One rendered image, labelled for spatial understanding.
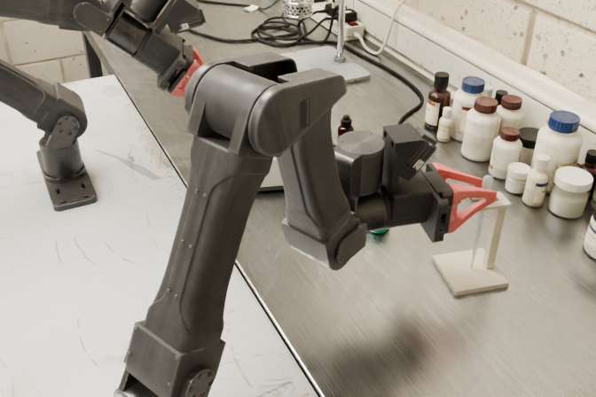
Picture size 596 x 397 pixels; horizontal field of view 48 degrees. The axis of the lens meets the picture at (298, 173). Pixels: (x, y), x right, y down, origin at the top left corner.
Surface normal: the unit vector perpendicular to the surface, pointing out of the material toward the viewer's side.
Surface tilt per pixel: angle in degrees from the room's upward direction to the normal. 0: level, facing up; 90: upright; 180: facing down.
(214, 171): 65
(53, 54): 90
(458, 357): 0
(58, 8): 87
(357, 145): 1
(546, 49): 90
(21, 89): 84
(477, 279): 0
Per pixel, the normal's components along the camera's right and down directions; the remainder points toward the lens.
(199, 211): -0.58, 0.00
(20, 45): 0.44, 0.48
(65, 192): 0.01, -0.84
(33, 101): 0.23, 0.36
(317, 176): 0.73, 0.38
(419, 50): -0.90, 0.23
